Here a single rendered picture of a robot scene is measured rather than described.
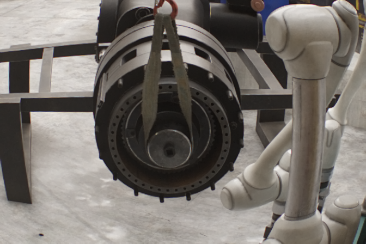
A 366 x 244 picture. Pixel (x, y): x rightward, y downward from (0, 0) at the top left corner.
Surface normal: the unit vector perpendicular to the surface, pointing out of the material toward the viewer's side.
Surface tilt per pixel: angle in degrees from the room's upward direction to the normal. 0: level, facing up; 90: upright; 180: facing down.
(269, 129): 0
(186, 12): 29
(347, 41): 103
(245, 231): 0
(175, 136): 90
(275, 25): 85
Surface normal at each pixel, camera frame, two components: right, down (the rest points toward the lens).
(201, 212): 0.04, -0.94
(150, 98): -0.40, 0.36
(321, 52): 0.47, 0.25
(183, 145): 0.05, 0.34
